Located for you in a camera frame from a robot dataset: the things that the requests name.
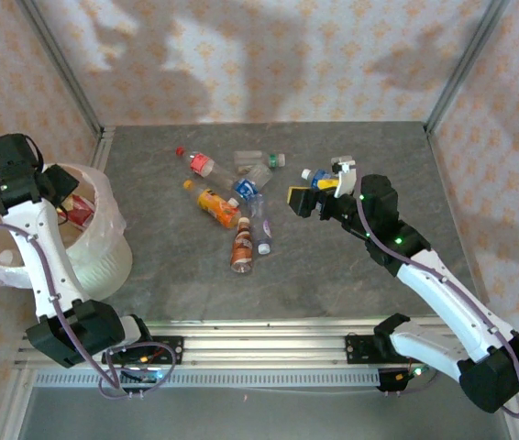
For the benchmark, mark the blue label water bottle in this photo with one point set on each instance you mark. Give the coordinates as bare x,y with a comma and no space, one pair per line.
320,174
246,188

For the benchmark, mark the red yellow label tea bottle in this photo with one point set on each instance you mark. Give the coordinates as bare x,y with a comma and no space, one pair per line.
80,208

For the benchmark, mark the clear bottle purple label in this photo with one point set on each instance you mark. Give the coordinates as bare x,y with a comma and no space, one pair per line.
264,229

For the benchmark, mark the clear bottle green neck label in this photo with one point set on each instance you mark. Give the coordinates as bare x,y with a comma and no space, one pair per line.
248,160

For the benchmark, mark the brown label drink bottle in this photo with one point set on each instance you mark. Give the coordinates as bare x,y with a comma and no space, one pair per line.
242,243

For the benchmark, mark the orange juice bottle yellow cap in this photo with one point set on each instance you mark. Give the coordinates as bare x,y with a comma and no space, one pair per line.
216,206

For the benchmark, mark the clear bottle red cap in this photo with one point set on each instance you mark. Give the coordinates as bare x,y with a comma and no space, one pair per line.
202,164

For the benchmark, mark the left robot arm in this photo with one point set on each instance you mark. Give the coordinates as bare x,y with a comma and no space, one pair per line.
44,256

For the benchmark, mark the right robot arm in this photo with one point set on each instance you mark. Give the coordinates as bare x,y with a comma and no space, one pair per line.
443,293

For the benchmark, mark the white lined waste bin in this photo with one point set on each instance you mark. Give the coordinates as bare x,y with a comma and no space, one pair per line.
115,220

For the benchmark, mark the white round bin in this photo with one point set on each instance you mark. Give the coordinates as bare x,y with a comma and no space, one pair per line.
99,266

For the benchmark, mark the aluminium base beam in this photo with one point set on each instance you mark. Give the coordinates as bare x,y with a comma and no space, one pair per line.
264,348

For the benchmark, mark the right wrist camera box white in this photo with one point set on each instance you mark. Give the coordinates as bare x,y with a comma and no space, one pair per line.
346,181

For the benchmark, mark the aluminium frame post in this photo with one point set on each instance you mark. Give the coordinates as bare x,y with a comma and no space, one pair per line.
64,69
464,69

